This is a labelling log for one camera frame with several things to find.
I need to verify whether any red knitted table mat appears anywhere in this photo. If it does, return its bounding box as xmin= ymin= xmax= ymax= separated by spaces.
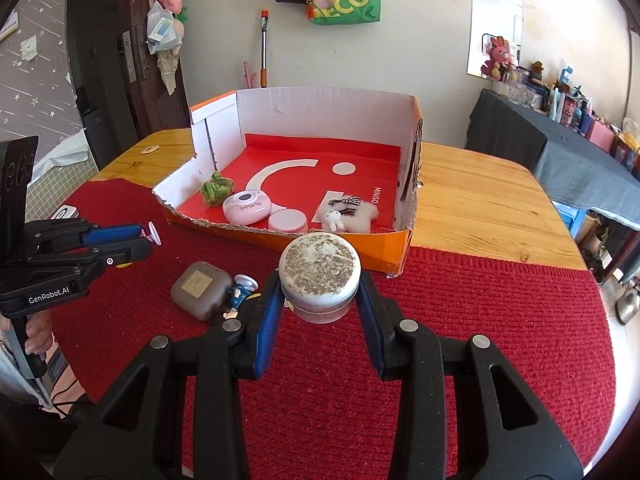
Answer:
xmin=52 ymin=180 xmax=616 ymax=479

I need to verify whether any person's left hand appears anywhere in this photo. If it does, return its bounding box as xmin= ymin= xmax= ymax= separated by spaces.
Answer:
xmin=24 ymin=310 xmax=53 ymax=354

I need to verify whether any wall mirror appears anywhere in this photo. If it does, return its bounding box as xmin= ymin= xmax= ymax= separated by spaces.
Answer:
xmin=468 ymin=0 xmax=524 ymax=77

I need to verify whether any plastic bag on door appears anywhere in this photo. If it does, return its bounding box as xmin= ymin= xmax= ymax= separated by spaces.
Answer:
xmin=146 ymin=1 xmax=184 ymax=54

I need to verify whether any blue sailor figurine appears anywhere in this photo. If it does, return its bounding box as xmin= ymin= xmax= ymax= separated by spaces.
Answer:
xmin=221 ymin=274 xmax=259 ymax=321

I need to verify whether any pink rabbit plush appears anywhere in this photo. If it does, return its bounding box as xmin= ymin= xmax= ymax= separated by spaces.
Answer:
xmin=480 ymin=36 xmax=512 ymax=81

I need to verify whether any pink hat small figurine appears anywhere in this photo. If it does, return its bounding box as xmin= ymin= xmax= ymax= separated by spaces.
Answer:
xmin=117 ymin=221 xmax=163 ymax=269

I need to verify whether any pink oval case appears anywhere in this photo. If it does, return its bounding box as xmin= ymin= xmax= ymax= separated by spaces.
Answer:
xmin=222 ymin=190 xmax=272 ymax=226

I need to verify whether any orange white cardboard box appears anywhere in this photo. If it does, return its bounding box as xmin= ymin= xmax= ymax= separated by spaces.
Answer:
xmin=152 ymin=87 xmax=423 ymax=276

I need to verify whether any orange grey mop handle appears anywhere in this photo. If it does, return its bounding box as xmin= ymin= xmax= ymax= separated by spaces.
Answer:
xmin=259 ymin=10 xmax=269 ymax=88

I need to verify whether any dark wooden door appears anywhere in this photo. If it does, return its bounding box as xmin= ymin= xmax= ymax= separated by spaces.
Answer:
xmin=66 ymin=0 xmax=189 ymax=169

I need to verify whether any grey cloth covered table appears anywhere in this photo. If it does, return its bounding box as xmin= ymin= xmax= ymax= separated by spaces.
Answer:
xmin=465 ymin=89 xmax=640 ymax=231

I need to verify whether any pink round compact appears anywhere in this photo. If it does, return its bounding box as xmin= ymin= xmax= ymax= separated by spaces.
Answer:
xmin=268 ymin=208 xmax=308 ymax=234

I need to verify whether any white fluffy bunny clip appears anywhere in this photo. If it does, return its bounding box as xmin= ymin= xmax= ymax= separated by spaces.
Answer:
xmin=317 ymin=195 xmax=378 ymax=233

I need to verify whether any small wooden tag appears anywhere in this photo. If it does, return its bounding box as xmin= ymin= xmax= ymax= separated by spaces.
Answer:
xmin=140 ymin=144 xmax=160 ymax=155

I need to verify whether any pink hanger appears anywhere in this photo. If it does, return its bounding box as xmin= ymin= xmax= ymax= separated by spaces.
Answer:
xmin=243 ymin=62 xmax=257 ymax=89

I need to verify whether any white glitter cream jar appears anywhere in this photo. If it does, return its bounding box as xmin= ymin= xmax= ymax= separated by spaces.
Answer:
xmin=278 ymin=232 xmax=362 ymax=324

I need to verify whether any green fuzzy hair tie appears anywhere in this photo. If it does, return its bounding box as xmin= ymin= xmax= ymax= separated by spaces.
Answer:
xmin=199 ymin=170 xmax=237 ymax=207

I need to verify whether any grey square earbuds case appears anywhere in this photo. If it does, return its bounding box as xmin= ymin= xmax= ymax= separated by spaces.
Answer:
xmin=170 ymin=261 xmax=233 ymax=322

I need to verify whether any white square device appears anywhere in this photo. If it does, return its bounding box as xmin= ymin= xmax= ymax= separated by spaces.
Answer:
xmin=51 ymin=205 xmax=79 ymax=220

